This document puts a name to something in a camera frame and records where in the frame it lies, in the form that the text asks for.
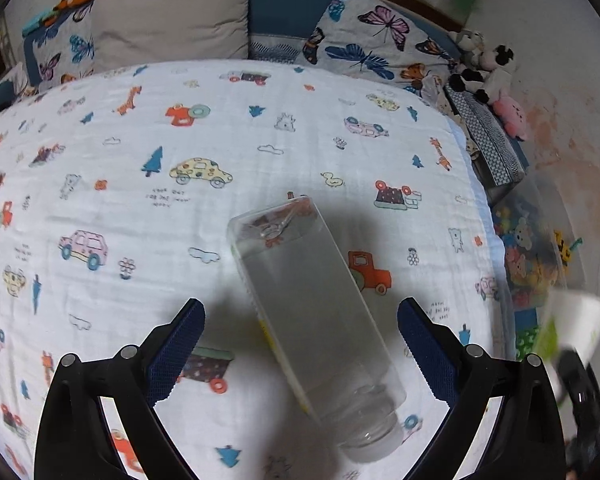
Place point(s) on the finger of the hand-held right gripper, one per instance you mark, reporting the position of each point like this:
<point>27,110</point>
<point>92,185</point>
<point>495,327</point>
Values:
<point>582,390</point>

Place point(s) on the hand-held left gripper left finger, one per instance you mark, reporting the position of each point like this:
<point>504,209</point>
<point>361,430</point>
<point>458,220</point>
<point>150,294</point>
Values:
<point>175,350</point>

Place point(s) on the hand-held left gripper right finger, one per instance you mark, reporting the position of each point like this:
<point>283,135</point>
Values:
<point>427,350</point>

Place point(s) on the white paper cup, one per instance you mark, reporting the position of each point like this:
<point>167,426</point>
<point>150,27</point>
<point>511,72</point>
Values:
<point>575,315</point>

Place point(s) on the clear plastic bottle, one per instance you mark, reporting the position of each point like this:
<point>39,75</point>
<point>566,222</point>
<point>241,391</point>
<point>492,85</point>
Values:
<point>320,320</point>

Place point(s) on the printed cartoon blanket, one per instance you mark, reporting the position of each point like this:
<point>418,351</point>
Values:
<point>180,240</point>

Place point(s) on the clear plastic storage bin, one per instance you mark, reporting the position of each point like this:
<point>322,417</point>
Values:
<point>525,250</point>

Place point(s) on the yellow toy vehicle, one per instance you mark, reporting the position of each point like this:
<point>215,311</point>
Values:
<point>565,247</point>

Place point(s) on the folded patterned blanket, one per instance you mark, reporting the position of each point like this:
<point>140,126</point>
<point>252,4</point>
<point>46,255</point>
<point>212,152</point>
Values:
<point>490,140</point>

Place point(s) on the pink plush toy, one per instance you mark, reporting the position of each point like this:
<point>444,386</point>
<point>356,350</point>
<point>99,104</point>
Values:
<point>512,115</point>

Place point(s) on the patterned beige clothing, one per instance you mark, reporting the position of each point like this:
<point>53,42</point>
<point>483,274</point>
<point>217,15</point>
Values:
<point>437,100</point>

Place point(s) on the black and white cow plush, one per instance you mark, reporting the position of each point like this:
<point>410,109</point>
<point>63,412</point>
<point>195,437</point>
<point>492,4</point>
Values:
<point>485,77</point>

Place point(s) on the small butterfly pillow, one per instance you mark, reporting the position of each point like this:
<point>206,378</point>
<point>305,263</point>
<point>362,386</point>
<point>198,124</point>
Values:
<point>65,55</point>

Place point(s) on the large butterfly pillow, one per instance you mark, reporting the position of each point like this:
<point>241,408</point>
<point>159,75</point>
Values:
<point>370,35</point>

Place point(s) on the beige pillow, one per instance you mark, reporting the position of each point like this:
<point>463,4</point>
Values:
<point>170,15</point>

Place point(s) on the blue headboard cushion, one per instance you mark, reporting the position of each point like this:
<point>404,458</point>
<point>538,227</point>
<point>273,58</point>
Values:
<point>285,10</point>

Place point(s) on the orange plush toy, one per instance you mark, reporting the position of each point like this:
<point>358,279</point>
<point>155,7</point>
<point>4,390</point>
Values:
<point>77,0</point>

